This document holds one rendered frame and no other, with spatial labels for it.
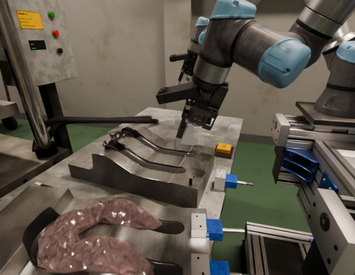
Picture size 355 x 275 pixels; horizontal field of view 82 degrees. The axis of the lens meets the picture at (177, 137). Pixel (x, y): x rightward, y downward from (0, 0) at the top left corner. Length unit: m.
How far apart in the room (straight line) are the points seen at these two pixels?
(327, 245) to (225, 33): 0.43
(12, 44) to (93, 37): 2.20
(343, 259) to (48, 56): 1.28
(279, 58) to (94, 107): 3.17
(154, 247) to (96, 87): 2.91
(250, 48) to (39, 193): 0.61
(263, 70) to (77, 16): 3.02
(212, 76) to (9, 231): 0.54
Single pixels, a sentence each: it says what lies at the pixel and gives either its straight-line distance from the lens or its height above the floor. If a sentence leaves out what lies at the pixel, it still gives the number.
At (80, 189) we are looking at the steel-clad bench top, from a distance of 0.82.
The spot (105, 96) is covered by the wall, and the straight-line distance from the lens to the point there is 3.24.
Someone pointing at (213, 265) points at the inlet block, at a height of 0.87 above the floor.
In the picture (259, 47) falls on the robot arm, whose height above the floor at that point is 1.27.
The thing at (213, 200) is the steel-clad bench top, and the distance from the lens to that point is 0.71.
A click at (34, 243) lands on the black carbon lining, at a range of 0.61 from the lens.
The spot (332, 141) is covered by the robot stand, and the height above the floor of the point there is 0.95.
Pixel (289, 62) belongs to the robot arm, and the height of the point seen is 1.25.
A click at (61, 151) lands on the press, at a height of 0.79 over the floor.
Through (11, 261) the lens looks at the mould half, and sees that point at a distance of 0.55.
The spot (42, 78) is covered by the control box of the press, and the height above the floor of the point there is 1.10.
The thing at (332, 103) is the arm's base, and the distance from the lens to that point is 0.90.
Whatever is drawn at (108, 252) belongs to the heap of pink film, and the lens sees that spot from 0.47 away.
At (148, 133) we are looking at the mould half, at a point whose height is 0.92.
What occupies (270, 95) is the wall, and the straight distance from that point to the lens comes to 2.76.
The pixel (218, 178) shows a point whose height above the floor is 0.85.
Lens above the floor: 1.28
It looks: 26 degrees down
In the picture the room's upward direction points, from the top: straight up
